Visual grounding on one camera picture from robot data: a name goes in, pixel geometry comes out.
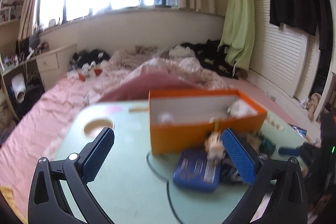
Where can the green toy race car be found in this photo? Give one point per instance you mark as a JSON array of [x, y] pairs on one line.
[[266, 146]]

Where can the green cartoon lap table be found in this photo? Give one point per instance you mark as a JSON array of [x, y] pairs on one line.
[[133, 186]]

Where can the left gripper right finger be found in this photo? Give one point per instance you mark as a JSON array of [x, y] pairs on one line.
[[288, 201]]

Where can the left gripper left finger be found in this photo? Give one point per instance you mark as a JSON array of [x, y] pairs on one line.
[[47, 201]]

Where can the white furry pouch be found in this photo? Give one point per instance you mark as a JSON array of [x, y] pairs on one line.
[[240, 109]]

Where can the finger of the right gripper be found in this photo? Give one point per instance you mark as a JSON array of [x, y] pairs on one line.
[[285, 151]]

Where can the green hanging garment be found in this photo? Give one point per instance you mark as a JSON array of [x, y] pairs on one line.
[[239, 33]]

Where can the orange cardboard box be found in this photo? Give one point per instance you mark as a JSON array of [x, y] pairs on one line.
[[181, 118]]

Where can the pink floral blanket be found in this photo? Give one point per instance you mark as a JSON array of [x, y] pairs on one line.
[[130, 76]]

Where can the white drawer desk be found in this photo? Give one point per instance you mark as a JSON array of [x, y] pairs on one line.
[[47, 67]]

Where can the cartoon head figurine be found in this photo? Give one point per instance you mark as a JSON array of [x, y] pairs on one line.
[[214, 147]]

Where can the black clothes pile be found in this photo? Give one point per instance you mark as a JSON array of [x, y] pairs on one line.
[[213, 58]]

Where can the blue tin box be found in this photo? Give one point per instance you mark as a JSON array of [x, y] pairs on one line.
[[195, 172]]

